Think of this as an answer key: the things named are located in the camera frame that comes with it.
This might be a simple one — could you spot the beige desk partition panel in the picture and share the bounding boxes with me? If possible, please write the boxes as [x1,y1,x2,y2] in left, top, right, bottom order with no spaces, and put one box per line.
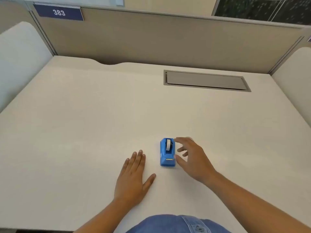
[0,0,307,75]

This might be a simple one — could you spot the grey desk cable hatch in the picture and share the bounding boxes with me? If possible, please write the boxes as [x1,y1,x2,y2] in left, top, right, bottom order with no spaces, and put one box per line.
[163,70,252,92]

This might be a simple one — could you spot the person's left hand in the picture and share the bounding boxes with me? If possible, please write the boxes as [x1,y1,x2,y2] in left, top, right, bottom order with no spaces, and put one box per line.
[113,150,156,206]

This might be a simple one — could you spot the white side divider panel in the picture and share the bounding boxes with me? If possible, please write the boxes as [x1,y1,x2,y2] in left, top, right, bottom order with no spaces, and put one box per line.
[271,47,311,130]
[0,21,54,113]

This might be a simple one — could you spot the blue tape dispenser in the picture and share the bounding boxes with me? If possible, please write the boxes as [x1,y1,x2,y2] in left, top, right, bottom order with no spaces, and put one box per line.
[160,138,176,167]

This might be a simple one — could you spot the blue number sign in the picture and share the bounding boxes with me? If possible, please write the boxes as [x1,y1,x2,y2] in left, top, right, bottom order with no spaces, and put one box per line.
[33,4,84,22]

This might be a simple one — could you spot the white wall board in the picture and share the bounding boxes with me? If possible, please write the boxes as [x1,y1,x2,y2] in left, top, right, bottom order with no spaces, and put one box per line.
[36,0,125,7]

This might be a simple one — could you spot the dark glass window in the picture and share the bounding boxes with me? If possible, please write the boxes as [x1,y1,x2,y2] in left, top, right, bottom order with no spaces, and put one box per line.
[211,0,311,26]

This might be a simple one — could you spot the person's blue jeans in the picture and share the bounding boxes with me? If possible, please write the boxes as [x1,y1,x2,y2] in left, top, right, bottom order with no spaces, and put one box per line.
[126,214,232,233]

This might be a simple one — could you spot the person's right hand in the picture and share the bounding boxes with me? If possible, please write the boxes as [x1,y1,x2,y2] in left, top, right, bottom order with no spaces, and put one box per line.
[174,137,218,185]

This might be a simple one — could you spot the person's right forearm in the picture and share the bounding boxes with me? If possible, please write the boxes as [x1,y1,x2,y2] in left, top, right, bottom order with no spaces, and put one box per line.
[205,171,311,233]

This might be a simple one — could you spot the person's left forearm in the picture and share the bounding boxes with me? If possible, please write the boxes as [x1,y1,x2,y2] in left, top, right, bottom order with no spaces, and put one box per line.
[72,198,142,233]

